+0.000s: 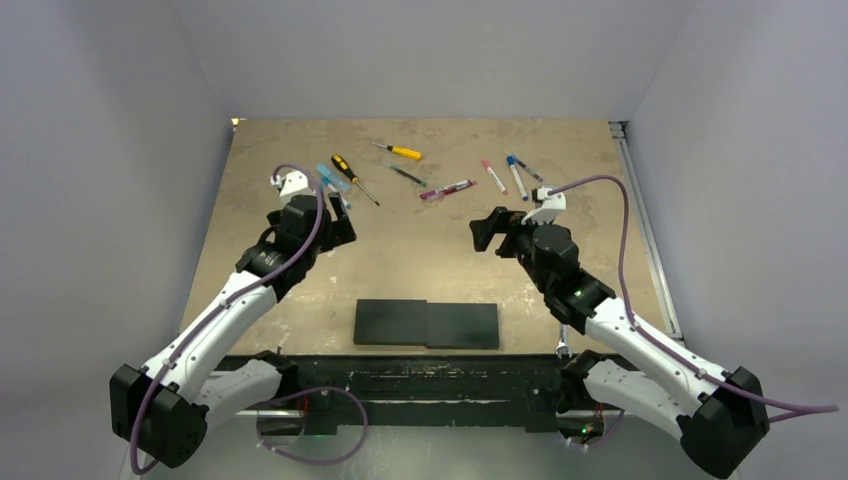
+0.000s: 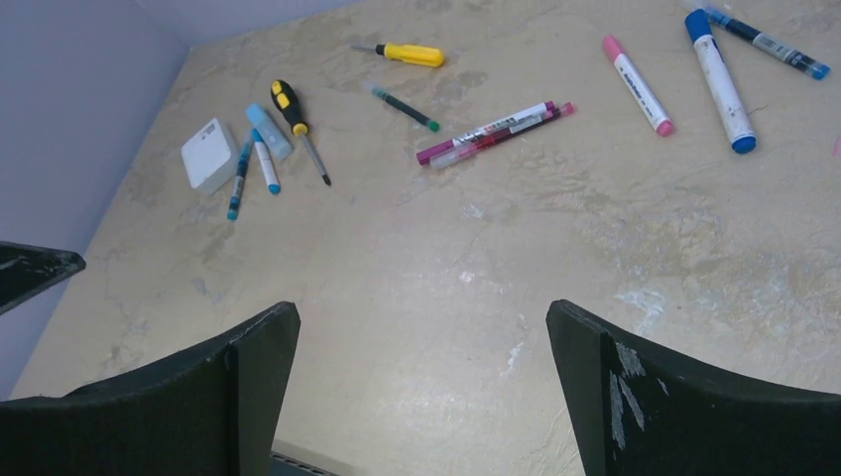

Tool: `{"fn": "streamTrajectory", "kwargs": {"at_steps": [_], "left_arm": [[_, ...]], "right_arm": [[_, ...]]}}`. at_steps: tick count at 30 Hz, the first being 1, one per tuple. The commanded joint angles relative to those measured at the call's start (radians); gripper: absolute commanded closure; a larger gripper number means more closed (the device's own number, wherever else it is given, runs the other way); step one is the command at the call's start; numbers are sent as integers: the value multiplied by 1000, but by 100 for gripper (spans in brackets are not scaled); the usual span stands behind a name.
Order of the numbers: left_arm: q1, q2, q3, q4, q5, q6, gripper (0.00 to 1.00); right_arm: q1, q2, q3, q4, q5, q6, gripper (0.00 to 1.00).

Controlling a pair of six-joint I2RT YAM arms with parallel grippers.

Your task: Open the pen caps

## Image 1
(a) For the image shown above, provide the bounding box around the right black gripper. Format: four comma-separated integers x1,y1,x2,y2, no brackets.
471,206,556,294

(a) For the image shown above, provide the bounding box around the pink cap white marker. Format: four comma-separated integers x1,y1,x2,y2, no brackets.
481,159,508,195

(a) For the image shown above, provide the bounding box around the blue white marker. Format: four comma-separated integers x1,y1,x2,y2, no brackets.
506,154,529,201

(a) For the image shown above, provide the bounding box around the dark blue gel pen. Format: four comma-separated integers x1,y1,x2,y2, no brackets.
507,152,544,183

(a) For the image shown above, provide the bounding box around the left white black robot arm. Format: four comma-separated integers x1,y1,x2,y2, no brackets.
109,193,356,475

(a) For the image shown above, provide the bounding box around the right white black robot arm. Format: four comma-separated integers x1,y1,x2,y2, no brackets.
469,207,770,479

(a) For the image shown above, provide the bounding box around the light blue cap marker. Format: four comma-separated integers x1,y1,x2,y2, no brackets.
324,180,352,210

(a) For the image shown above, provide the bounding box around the black yellow screwdriver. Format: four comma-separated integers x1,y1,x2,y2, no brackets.
331,154,380,206

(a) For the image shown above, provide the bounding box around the magenta cap marker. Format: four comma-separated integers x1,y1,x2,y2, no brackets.
419,180,473,201

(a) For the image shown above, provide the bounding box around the black rectangular block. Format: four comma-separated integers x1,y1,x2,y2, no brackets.
353,299,501,350

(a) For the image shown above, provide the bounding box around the silver wrench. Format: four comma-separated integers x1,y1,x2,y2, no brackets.
555,324,571,359

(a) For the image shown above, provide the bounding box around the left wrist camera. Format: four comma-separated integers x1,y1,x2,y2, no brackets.
270,170,315,207

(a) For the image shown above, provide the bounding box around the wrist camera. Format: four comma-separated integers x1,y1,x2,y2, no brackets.
521,186,567,226
270,170,315,207

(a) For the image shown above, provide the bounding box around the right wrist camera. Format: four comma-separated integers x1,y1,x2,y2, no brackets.
521,186,567,226

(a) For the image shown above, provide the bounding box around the yellow handle screwdriver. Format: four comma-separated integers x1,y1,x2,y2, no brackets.
372,142,423,161

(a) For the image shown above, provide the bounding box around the aluminium side rail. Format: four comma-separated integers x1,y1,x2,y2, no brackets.
608,121,685,344

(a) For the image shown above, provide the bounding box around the black base frame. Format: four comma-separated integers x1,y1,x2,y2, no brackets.
218,354,637,437

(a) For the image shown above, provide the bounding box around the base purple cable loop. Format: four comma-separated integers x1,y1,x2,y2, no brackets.
255,386,370,466

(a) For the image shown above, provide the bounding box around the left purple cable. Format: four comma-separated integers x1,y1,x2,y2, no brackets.
129,163,327,476

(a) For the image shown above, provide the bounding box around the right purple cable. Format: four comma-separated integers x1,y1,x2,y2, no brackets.
547,174,840,425

